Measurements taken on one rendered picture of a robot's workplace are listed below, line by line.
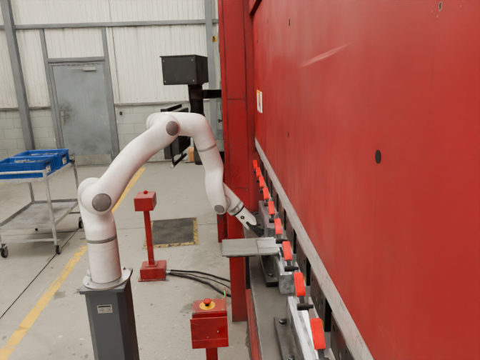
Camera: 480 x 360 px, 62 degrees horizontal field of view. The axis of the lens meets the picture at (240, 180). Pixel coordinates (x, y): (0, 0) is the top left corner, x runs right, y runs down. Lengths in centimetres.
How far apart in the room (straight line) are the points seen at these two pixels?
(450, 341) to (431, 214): 12
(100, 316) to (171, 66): 170
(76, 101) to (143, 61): 162
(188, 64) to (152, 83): 599
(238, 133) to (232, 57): 48
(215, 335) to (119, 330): 40
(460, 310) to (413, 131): 18
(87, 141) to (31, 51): 204
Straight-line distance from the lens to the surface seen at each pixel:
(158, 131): 161
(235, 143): 270
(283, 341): 152
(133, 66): 887
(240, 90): 267
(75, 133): 924
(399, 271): 53
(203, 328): 185
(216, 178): 178
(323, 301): 94
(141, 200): 360
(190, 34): 876
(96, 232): 168
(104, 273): 175
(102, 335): 187
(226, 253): 192
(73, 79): 913
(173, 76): 285
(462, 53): 40
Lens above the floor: 181
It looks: 15 degrees down
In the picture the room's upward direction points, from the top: 2 degrees counter-clockwise
